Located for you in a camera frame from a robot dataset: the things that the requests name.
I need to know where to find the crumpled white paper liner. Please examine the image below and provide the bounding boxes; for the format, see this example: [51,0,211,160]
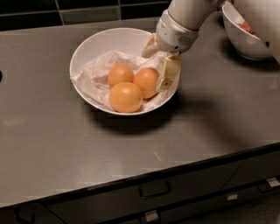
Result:
[70,51,166,115]

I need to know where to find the dark upper drawer front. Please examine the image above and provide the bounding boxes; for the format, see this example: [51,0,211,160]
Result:
[48,162,240,224]

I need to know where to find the red fruit in bowl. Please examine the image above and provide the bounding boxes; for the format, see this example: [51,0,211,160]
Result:
[240,21,256,37]

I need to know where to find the white bowl with red fruit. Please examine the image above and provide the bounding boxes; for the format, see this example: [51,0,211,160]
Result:
[222,3,272,60]

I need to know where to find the dark right drawer front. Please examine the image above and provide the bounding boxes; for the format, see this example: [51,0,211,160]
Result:
[223,151,280,190]

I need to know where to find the dark drawer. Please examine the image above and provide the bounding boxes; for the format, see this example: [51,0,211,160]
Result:
[48,162,240,224]
[223,151,280,190]
[100,177,280,224]

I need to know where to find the black drawer handle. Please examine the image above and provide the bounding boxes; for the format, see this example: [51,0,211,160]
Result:
[139,181,171,200]

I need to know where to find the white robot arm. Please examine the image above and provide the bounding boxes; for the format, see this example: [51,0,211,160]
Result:
[142,0,280,92]

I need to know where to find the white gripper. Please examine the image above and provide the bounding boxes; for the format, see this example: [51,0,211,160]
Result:
[142,10,199,92]

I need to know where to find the large white bowl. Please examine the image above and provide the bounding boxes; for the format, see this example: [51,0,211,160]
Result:
[69,27,182,116]

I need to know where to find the orange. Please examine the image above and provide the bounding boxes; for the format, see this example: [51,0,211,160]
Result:
[109,82,144,113]
[133,67,159,99]
[108,63,134,88]

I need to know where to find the dark lower drawer front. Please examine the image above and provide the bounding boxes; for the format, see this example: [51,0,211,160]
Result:
[100,177,280,224]

